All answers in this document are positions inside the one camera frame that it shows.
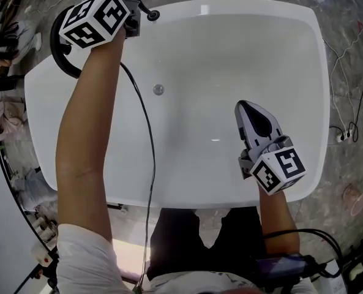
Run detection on white power strip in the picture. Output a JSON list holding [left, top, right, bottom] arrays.
[[335, 130, 355, 143]]

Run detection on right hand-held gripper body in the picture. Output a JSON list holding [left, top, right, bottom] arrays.
[[238, 135, 307, 195]]

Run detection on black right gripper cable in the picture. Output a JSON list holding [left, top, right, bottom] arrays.
[[262, 228, 344, 278]]

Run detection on pink and white round dish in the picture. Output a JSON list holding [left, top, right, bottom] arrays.
[[342, 182, 363, 217]]

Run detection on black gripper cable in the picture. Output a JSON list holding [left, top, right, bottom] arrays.
[[119, 61, 157, 292], [262, 228, 344, 278]]

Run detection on white box with red button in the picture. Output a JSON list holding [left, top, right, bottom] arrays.
[[31, 243, 54, 268]]

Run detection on person's black shorts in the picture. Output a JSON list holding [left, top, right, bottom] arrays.
[[146, 206, 268, 281]]

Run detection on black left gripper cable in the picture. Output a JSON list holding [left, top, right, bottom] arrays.
[[119, 61, 157, 292]]

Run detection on person's right forearm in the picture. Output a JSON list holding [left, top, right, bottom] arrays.
[[258, 190, 301, 255]]

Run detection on person's left forearm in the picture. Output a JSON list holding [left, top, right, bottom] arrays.
[[54, 28, 127, 195]]

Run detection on person's white t-shirt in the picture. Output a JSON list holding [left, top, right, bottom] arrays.
[[56, 224, 320, 294]]

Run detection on black charger cable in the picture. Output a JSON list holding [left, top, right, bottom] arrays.
[[348, 83, 363, 143]]

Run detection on black phone on mount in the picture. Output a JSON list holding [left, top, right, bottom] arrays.
[[256, 254, 343, 287]]

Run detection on white bathtub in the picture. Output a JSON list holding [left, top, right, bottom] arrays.
[[23, 0, 331, 210]]

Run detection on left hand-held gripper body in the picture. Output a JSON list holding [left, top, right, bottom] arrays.
[[58, 0, 142, 49]]

